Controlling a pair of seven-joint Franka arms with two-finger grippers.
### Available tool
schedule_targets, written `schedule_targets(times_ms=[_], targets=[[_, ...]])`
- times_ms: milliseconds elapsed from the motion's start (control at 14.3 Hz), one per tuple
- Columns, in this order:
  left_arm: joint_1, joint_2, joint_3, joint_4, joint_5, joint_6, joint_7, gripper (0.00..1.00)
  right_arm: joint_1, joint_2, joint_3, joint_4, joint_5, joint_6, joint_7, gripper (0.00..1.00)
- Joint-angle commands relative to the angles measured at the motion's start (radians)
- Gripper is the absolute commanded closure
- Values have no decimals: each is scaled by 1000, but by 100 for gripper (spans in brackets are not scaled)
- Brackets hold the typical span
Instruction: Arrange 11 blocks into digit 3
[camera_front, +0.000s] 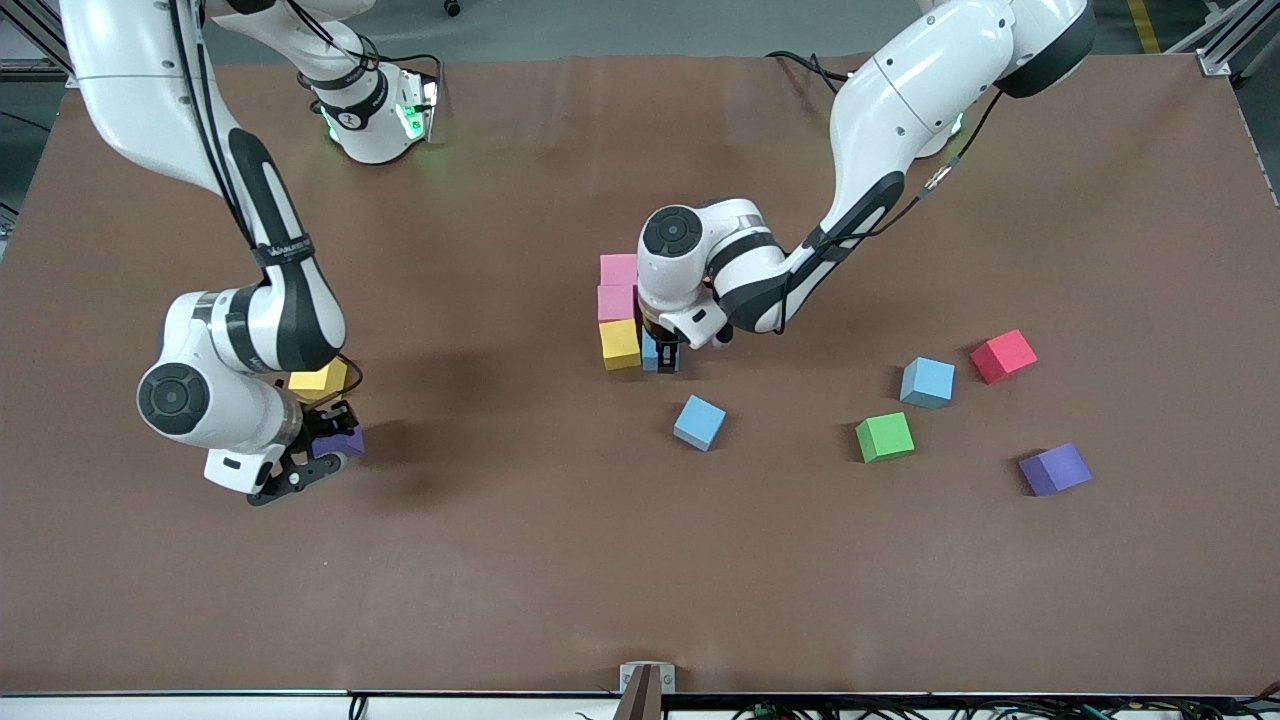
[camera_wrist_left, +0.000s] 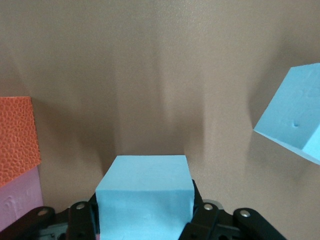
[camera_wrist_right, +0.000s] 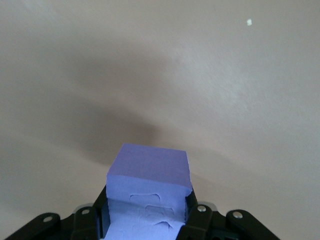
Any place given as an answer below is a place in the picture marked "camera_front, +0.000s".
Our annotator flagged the purple foam block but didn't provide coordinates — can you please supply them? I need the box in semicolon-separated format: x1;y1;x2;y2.
310;426;367;462
1018;442;1093;498

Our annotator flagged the yellow foam block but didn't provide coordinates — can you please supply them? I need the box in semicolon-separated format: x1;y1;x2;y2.
288;360;349;402
599;318;642;372

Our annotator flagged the brown table cover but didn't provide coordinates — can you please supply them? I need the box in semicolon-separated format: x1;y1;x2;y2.
0;52;1280;696

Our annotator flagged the green foam block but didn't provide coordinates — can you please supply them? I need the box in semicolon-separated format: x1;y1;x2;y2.
855;411;916;464

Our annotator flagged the metal base connector plate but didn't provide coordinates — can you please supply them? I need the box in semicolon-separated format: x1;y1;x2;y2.
398;68;442;143

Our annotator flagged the red foam block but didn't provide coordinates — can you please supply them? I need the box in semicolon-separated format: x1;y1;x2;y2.
969;328;1039;386

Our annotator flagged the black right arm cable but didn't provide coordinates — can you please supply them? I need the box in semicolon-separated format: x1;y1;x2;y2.
170;0;364;399

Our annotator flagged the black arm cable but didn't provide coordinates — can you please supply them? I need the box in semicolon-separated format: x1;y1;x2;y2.
775;85;1006;336
170;0;364;399

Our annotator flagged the white table edge rail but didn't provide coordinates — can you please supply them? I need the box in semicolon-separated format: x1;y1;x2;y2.
0;690;1280;720

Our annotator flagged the black base power cable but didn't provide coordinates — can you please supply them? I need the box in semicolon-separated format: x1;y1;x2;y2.
765;50;851;96
345;25;446;86

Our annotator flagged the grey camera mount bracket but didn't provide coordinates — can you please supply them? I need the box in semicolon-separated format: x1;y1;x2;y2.
618;660;677;720

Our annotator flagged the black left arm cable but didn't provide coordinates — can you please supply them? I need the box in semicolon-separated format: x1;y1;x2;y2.
775;85;1006;336

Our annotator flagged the tangled cable bundle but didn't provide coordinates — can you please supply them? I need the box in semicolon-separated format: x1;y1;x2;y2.
730;695;1280;720

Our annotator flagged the aluminium frame profile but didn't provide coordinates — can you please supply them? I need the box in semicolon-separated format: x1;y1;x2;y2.
1165;0;1280;79
0;0;136;91

